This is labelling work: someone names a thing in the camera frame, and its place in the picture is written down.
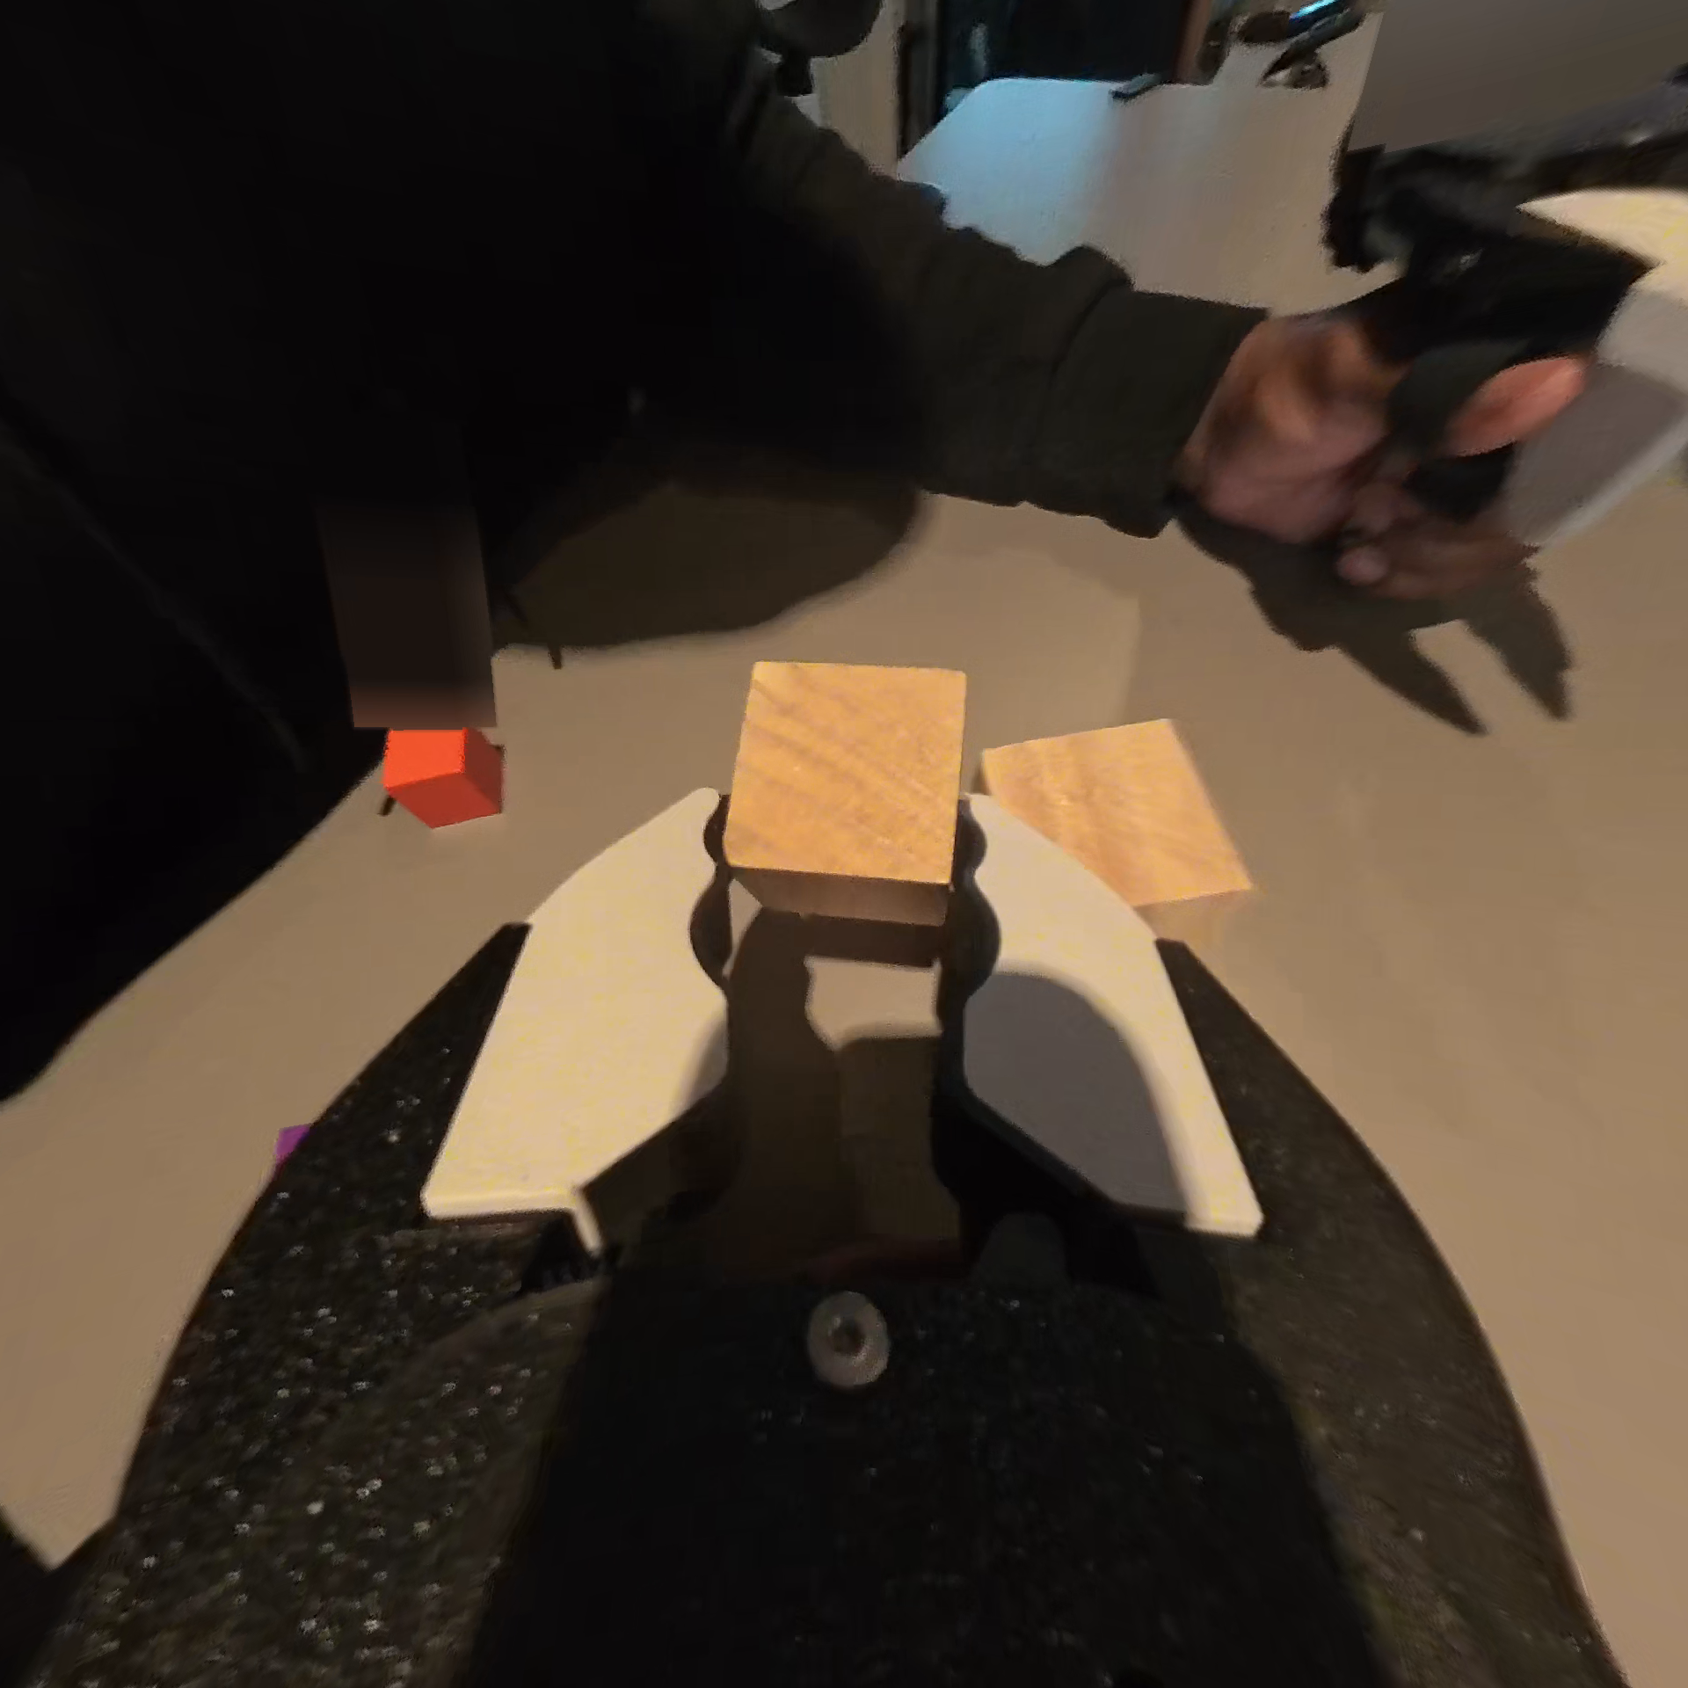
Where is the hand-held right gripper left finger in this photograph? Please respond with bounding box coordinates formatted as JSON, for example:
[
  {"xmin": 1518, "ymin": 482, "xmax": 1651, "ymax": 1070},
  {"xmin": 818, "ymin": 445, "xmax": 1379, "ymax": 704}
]
[{"xmin": 422, "ymin": 788, "xmax": 734, "ymax": 1254}]

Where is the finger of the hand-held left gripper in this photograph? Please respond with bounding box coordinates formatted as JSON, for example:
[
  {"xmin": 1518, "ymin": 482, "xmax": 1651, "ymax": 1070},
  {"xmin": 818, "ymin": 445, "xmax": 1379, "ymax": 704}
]
[
  {"xmin": 1518, "ymin": 190, "xmax": 1688, "ymax": 268},
  {"xmin": 1501, "ymin": 281, "xmax": 1688, "ymax": 551}
]

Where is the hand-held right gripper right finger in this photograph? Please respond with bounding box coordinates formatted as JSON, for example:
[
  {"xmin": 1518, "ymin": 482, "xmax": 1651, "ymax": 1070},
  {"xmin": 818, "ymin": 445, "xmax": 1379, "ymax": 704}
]
[{"xmin": 936, "ymin": 793, "xmax": 1267, "ymax": 1242}]

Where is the large wooden cube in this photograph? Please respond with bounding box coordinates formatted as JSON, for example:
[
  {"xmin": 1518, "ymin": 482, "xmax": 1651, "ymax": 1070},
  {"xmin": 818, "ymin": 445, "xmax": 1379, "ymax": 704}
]
[{"xmin": 980, "ymin": 718, "xmax": 1255, "ymax": 909}]

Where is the red cube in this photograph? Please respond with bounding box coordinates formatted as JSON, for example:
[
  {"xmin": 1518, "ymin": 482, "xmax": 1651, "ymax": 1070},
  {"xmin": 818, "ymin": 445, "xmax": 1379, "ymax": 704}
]
[{"xmin": 382, "ymin": 730, "xmax": 507, "ymax": 830}]

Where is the medium wooden cube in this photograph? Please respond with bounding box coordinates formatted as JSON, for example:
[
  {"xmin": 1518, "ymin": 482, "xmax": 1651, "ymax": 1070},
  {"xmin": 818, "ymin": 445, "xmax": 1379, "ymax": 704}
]
[{"xmin": 723, "ymin": 664, "xmax": 968, "ymax": 928}]

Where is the person's left hand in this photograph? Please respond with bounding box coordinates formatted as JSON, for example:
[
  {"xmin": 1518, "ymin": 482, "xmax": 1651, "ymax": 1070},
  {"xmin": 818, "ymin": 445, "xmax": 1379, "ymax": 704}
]
[{"xmin": 1171, "ymin": 314, "xmax": 1589, "ymax": 601}]

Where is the person's black jacket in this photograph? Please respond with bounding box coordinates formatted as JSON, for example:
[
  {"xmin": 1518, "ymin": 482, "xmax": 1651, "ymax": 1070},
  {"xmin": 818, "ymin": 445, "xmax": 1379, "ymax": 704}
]
[{"xmin": 0, "ymin": 0, "xmax": 924, "ymax": 1104}]

